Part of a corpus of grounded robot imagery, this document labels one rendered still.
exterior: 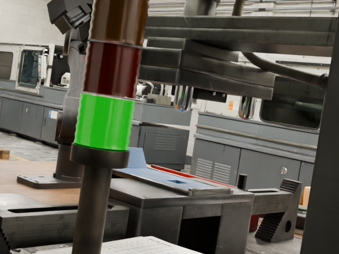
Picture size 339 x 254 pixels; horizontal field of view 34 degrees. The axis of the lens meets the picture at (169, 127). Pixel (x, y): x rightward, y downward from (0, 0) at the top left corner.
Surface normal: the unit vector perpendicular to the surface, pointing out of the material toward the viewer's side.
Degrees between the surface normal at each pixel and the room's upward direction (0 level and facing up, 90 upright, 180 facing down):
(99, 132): 104
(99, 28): 76
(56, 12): 90
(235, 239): 90
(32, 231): 90
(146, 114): 90
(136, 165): 60
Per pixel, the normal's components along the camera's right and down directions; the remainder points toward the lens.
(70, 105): 0.24, -0.74
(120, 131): 0.69, -0.11
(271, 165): -0.72, -0.07
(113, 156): 0.55, 0.12
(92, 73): -0.58, -0.29
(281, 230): 0.72, 0.15
